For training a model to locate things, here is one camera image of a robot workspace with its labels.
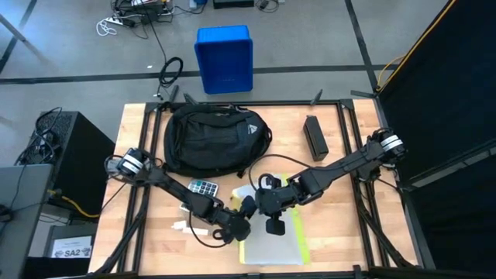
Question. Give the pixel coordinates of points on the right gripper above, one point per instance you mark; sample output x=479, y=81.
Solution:
x=277, y=199

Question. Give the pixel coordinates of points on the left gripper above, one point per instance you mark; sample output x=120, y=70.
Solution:
x=232, y=226

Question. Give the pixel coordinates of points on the white and yellow pouch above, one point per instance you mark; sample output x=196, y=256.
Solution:
x=271, y=248

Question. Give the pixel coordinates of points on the grey calculator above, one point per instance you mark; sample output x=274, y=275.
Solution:
x=203, y=188

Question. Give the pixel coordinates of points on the marker set case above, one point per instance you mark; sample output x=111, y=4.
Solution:
x=315, y=137

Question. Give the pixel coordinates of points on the black backpack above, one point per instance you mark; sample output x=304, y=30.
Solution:
x=213, y=139

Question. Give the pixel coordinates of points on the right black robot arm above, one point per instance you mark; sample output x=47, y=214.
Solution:
x=348, y=162

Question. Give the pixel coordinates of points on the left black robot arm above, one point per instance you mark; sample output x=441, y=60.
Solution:
x=170, y=184

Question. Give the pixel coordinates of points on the small white bar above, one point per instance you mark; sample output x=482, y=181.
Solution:
x=195, y=231

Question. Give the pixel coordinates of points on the blue plastic bin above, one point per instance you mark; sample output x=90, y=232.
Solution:
x=224, y=58

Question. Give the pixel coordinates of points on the black computer tower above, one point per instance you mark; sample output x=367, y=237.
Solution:
x=81, y=182

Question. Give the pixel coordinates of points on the grey box with label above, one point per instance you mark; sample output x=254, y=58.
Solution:
x=71, y=248

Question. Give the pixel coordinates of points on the black curtain panel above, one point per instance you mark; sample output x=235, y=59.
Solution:
x=445, y=97

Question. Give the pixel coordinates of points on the black equipment box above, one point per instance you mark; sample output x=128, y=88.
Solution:
x=232, y=4

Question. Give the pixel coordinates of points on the white power strip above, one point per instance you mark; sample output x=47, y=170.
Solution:
x=116, y=20

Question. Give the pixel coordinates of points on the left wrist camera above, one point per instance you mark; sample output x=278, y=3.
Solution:
x=249, y=205

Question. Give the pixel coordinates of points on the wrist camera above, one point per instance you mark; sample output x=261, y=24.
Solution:
x=249, y=205
x=275, y=226

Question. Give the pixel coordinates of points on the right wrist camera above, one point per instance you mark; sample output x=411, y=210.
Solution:
x=275, y=226

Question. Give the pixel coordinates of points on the black table frame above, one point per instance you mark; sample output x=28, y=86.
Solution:
x=248, y=103

